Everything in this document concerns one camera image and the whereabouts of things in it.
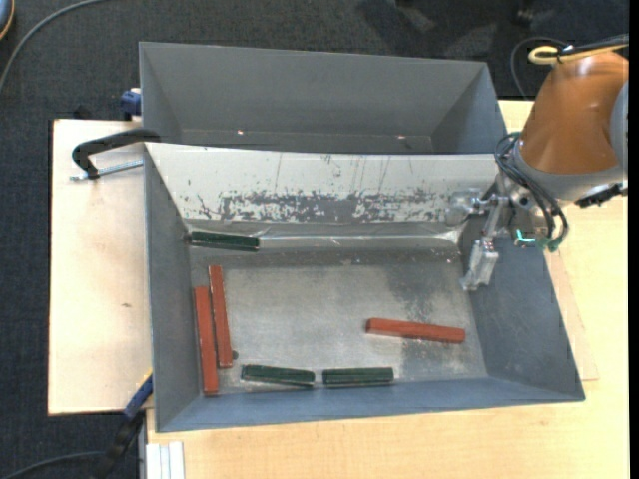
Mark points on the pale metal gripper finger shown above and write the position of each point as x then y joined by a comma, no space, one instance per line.
471,267
487,266

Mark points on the red-brown flat block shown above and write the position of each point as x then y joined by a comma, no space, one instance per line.
206,342
415,331
220,317

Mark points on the grey metal bin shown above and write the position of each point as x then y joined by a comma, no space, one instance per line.
319,292

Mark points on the dark green flat block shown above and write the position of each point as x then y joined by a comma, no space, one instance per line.
357,376
224,241
277,375

